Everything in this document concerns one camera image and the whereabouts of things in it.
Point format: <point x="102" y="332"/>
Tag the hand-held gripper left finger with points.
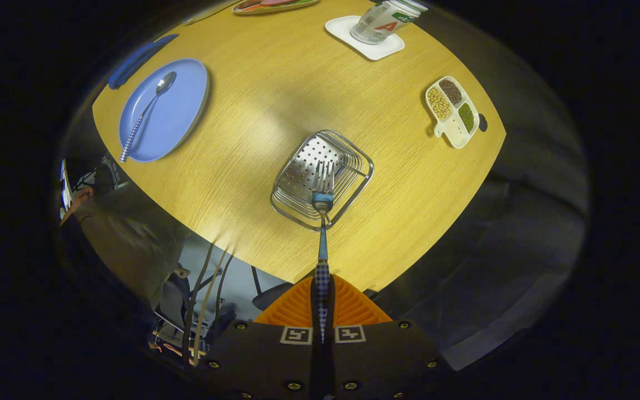
<point x="270" y="361"/>

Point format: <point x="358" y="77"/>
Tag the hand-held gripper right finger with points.
<point x="381" y="361"/>

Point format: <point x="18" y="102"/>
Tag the person's leg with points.
<point x="131" y="239"/>

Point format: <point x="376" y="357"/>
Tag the white sectioned dish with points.
<point x="453" y="130"/>

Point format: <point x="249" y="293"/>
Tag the pile of green mung beans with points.
<point x="466" y="117"/>

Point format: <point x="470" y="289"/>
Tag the pile of yellow soybeans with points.
<point x="439" y="104"/>

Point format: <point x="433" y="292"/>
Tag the blue round plate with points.
<point x="181" y="111"/>

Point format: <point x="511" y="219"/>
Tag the laptop with purple screen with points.
<point x="65" y="189"/>

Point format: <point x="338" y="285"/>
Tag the pile of dark red beans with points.
<point x="451" y="91"/>

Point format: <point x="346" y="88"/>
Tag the blue folded towel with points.
<point x="131" y="64"/>

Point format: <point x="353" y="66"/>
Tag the white square coaster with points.
<point x="342" y="28"/>

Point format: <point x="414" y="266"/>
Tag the grey oval food plate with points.
<point x="259" y="11"/>

